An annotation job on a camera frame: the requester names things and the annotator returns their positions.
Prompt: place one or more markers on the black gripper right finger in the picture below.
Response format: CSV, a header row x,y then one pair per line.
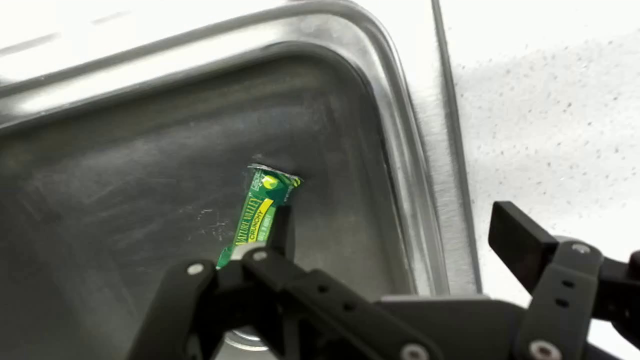
x,y
570,284

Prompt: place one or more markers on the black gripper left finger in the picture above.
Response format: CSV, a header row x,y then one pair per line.
x,y
298,315

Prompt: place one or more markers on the green protein bar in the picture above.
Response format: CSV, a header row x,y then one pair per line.
x,y
267,192

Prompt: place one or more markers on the stainless steel double sink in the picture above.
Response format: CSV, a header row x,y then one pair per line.
x,y
129,135

